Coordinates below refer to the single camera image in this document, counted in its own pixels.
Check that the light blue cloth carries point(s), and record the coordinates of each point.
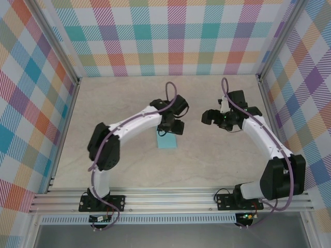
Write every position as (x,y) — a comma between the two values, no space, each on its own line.
(166,142)

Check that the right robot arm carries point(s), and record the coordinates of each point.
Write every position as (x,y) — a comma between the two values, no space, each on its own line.
(282,178)

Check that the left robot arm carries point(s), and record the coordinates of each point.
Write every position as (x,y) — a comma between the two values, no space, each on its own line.
(134,124)

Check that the grey metal sheet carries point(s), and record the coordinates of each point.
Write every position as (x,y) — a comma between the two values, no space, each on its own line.
(168,236)

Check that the circuit board with green light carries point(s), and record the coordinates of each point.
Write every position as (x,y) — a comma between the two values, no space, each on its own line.
(245,216)

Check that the small black circuit board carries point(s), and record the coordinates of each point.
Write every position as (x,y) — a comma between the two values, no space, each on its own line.
(99,218)

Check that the aluminium side rail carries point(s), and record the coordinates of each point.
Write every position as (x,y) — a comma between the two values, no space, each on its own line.
(275,134)
(64,137)

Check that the aluminium mounting rail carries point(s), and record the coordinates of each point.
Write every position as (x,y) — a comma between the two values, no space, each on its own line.
(168,200)

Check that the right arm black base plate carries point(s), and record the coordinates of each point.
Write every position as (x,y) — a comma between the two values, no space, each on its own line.
(223,202)

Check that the aluminium frame post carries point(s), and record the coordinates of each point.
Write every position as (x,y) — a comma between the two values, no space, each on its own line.
(283,41)
(55,41)

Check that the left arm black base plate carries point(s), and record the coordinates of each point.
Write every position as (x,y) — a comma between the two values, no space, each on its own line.
(117,202)

